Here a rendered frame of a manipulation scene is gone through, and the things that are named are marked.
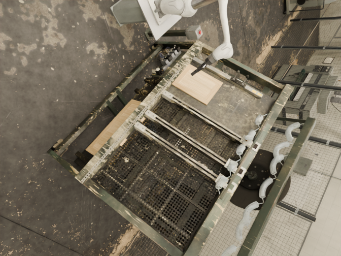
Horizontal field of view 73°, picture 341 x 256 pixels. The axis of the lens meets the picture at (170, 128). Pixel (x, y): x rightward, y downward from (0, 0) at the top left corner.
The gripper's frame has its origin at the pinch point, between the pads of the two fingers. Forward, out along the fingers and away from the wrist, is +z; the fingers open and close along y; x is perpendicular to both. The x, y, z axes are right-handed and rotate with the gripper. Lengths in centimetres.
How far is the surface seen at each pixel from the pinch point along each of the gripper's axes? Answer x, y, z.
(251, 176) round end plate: -135, -10, 24
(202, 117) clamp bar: -43.0, -2.8, 24.2
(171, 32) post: 43, 97, 26
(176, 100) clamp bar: -14.3, 10.3, 41.1
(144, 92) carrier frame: 11, 44, 88
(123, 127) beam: 7, -34, 86
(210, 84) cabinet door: -31, 43, 10
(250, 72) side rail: -54, 68, -28
